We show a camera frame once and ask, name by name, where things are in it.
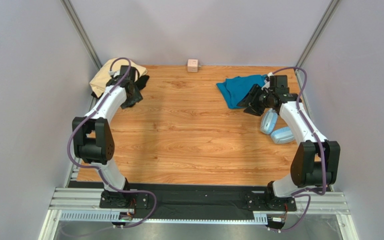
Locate left aluminium corner post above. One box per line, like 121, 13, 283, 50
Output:
60, 0, 103, 70

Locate black t shirt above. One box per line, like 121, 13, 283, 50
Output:
91, 75, 150, 100

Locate aluminium corner post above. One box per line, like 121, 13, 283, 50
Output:
60, 0, 103, 70
294, 0, 342, 72

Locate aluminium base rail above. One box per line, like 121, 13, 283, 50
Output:
39, 181, 358, 240

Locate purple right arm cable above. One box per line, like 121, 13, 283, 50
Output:
266, 66, 329, 233

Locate blue t shirt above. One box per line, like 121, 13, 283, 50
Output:
215, 74, 267, 110

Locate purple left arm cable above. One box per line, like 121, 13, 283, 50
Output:
66, 57, 158, 230

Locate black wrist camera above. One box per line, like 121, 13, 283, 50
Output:
269, 75, 290, 94
116, 65, 137, 81

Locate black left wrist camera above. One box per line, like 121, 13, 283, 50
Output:
116, 65, 137, 81

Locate black base mat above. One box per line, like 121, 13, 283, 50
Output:
67, 182, 332, 221

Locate right aluminium corner post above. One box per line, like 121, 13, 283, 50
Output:
294, 0, 342, 72

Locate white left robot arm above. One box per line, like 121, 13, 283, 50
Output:
67, 75, 143, 202

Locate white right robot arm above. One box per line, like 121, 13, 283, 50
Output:
238, 84, 341, 198

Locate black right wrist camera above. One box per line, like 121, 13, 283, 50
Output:
269, 75, 290, 94

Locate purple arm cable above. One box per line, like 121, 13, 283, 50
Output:
266, 66, 329, 233
66, 57, 158, 230

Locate beige t shirt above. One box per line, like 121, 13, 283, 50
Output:
89, 57, 148, 98

